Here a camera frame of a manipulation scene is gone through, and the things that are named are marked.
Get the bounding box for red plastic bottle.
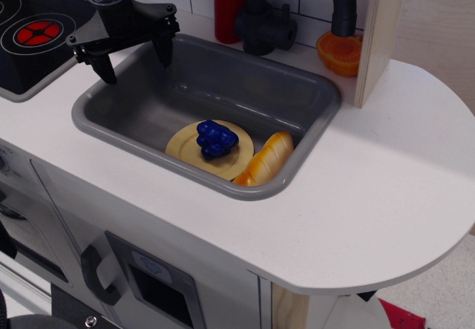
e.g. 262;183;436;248
214;0;246;44

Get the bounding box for orange toy half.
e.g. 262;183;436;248
315;32;363;77

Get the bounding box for dark grey toy faucet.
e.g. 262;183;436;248
235;0;357;56

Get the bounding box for black toy stove top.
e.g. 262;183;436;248
1;0;95;102

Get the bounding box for red cloth on floor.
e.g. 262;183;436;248
379;299;426;329

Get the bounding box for grey dishwasher door panel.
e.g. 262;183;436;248
105;231;206;328

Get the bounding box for black oven door handle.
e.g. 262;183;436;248
80;245;121;306

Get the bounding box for blue toy blueberries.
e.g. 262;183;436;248
196;120;239;160

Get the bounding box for wooden upright post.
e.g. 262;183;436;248
354;0;403;108

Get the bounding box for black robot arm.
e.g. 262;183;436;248
66;0;180;85

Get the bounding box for grey plastic sink basin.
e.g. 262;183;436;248
72;34;341;201

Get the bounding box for black braided cable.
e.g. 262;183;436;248
0;286;10;329

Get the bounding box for toy bread loaf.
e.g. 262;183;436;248
233;131;295;186

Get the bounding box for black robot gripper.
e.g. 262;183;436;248
67;0;180;85

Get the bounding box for yellow toy plate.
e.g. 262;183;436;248
166;120;255;180

